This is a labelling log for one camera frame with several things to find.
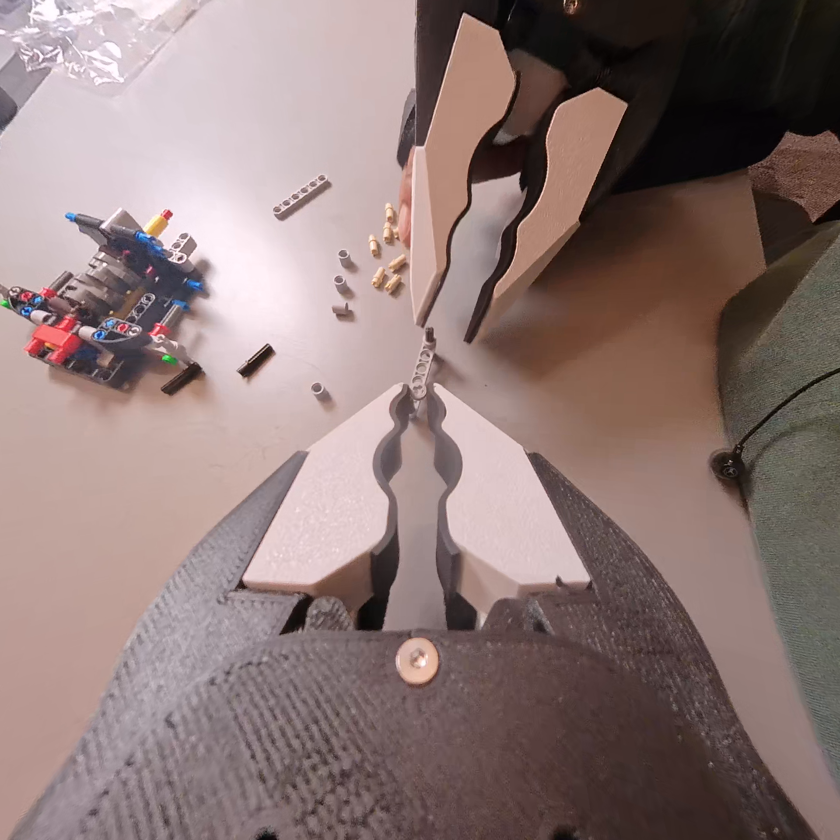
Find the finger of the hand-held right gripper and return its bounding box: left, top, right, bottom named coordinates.
left=409, top=12, right=519, bottom=328
left=463, top=87, right=631, bottom=343

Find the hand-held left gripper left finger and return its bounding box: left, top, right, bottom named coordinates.
left=241, top=383, right=414, bottom=626

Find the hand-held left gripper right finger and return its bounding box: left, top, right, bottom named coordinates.
left=424, top=385, right=592, bottom=626

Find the grey lego beam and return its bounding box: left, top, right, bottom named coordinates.
left=272, top=174, right=331, bottom=220
left=408, top=346, right=438, bottom=403

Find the person's right forearm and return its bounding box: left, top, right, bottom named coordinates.
left=656, top=0, right=840, bottom=142

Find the pile of tan lego pins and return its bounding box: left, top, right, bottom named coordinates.
left=367, top=201, right=412, bottom=295

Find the lego chassis assembly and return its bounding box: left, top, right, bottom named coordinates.
left=0, top=209, right=207, bottom=392

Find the person's right hand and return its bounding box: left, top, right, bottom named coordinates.
left=398, top=140, right=527, bottom=247

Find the crumpled clear plastic wrapper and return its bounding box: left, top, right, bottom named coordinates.
left=0, top=0, right=212, bottom=88

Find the black drawstring cord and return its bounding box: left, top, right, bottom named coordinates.
left=709, top=367, right=840, bottom=484

